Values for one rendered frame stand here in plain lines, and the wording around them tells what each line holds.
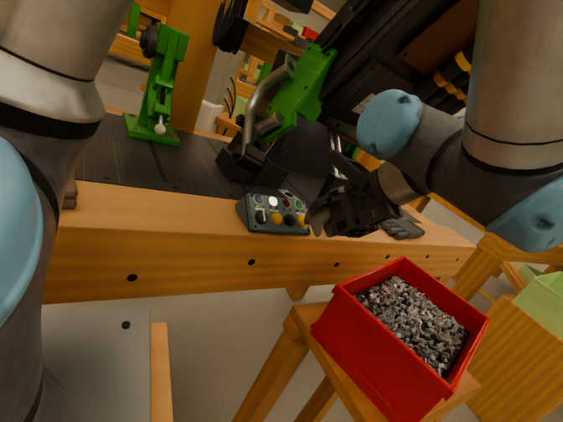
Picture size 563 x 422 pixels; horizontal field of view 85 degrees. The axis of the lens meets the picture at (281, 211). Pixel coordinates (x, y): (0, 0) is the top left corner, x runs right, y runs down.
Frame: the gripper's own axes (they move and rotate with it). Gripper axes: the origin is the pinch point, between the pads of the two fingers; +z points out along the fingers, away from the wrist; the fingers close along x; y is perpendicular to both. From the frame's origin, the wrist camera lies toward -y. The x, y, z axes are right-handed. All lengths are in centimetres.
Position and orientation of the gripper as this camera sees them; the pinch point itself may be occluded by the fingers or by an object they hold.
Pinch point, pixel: (308, 218)
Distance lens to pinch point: 65.0
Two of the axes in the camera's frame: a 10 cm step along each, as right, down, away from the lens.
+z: -5.7, 3.7, 7.3
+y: 1.5, 9.2, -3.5
